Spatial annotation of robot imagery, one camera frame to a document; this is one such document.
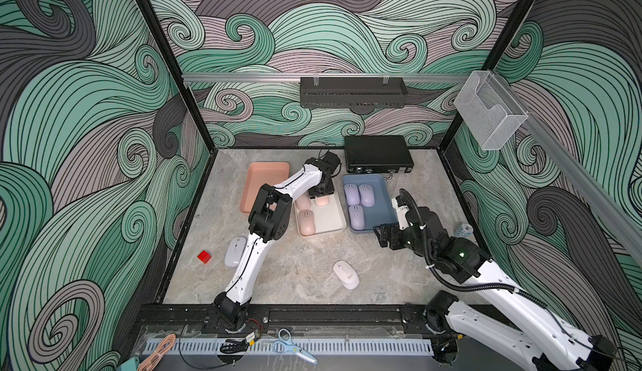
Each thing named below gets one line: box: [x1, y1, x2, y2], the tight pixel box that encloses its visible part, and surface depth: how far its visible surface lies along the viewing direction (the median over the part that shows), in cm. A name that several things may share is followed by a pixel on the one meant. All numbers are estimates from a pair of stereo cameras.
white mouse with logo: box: [332, 259, 361, 290], surface depth 82 cm
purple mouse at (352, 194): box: [343, 182, 361, 206], surface depth 102 cm
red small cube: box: [197, 249, 212, 265], surface depth 87 cm
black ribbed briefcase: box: [343, 135, 415, 174], surface depth 114 cm
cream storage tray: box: [294, 177, 347, 239], surface depth 99 cm
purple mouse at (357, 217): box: [348, 204, 366, 231], surface depth 95 cm
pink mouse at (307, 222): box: [299, 209, 316, 237], surface depth 94 cm
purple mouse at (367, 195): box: [358, 183, 376, 208], surface depth 102 cm
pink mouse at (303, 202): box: [295, 190, 312, 211], surface depth 100 cm
